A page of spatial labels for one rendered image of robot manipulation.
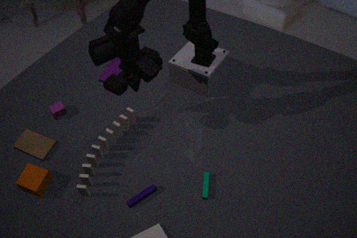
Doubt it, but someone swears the green rectangular block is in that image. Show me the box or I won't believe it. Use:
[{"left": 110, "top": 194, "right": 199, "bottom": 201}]
[{"left": 202, "top": 172, "right": 209, "bottom": 199}]

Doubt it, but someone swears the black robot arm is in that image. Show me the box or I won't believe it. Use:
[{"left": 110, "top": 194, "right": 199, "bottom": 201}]
[{"left": 89, "top": 0, "right": 219, "bottom": 82}]

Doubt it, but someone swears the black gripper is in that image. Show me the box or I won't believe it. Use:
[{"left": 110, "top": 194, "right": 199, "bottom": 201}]
[{"left": 103, "top": 46, "right": 159, "bottom": 96}]

